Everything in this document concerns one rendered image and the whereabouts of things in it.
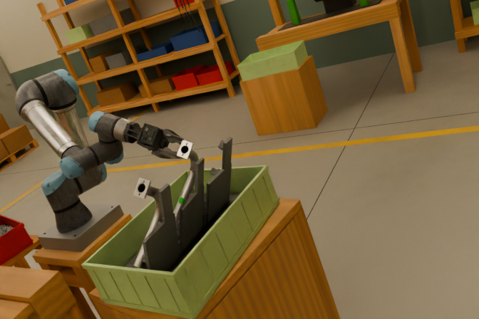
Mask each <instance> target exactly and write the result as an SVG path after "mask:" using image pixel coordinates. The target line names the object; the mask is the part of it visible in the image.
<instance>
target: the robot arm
mask: <svg viewBox="0 0 479 319"><path fill-rule="evenodd" d="M77 94H79V87H78V85H77V83H76V81H75V80H74V78H73V77H72V75H71V74H70V73H69V72H68V71H66V70H64V69H59V70H55V71H51V73H47V74H45V75H42V76H40V77H37V78H34V79H32V80H28V81H26V82H25V83H24V84H22V85H21V86H20V88H19V89H18V91H17V93H16V97H15V106H16V110H17V112H18V114H19V115H20V116H21V118H22V119H23V120H24V121H27V122H30V124H31V125H32V126H33V127H34V129H35V130H36V131H37V132H38V133H39V134H40V136H42V138H43V139H44V140H45V141H46V142H47V144H48V145H49V146H50V147H51V149H52V150H53V151H54V152H55V153H56V154H57V155H58V156H59V157H60V159H61V161H60V162H59V165H60V168H61V170H59V171H57V172H54V173H53V174H51V175H50V176H48V177H47V178H45V180H44V181H43V182H42V184H41V188H42V190H43V193H44V195H45V196H46V198H47V200H48V202H49V204H50V205H51V208H52V209H53V212H54V214H55V218H56V228H57V229H58V232H60V233H66V232H69V231H73V230H75V229H78V228H80V227H81V226H83V225H84V224H86V223H87V222H88V221H90V219H91V218H92V213H91V211H90V210H89V209H88V208H87V207H86V206H85V205H84V204H83V203H82V202H81V201H80V199H79V197H78V196H79V195H80V194H82V193H84V192H86V191H88V190H89V189H91V188H93V187H95V186H98V185H99V184H100V183H102V182H104V181H105V179H106V178H107V170H106V167H105V165H104V162H105V163H107V164H117V163H119V162H120V161H121V160H122V159H123V157H124V154H123V144H122V141H123V142H129V143H134V142H135V141H137V144H139V145H140V146H142V147H144V148H147V149H148V151H151V150H152V152H151V153H152V154H153V155H155V156H157V157H159V158H162V159H182V158H181V157H178V156H177V152H176V151H174V152H173V151H172V150H171V149H169V148H168V145H169V142H170V143H175V142H176V143H178V144H180V145H181V142H182V141H183V140H184V141H187V140H185V139H184V138H182V137H181V136H179V135H178V134H176V133H175V132H173V131H172V130H169V129H164V130H163V129H160V128H159V127H156V126H152V125H149V124H146V123H144V126H143V127H140V125H139V124H138V123H136V122H133V121H131V120H130V118H127V119H124V118H122V117H118V116H115V115H111V114H108V113H104V112H101V111H96V112H94V113H93V114H92V115H91V116H90V118H89V120H88V127H89V129H90V130H91V131H93V132H95V133H98V139H99V142H97V143H95V144H93V145H91V146H89V144H88V141H87V139H86V135H85V132H84V131H83V127H82V124H81V121H80V118H79V116H78V113H77V110H76V106H75V104H76V102H77V99H76V95H77ZM46 107H47V108H48V109H49V110H51V111H53V113H54V115H55V117H56V119H55V118H54V117H53V116H52V115H51V114H50V113H49V111H47V109H46ZM56 120H57V121H56ZM144 127H145V128H144Z"/></svg>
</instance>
